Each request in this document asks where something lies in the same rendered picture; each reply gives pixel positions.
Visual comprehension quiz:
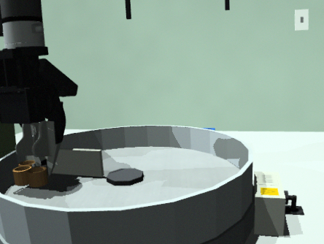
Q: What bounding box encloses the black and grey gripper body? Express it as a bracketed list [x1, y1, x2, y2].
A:
[0, 46, 60, 123]

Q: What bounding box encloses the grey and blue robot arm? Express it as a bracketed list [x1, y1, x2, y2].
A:
[0, 0, 78, 97]

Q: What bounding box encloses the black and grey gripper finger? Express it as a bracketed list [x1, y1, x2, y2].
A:
[32, 101, 66, 175]
[15, 123, 47, 166]

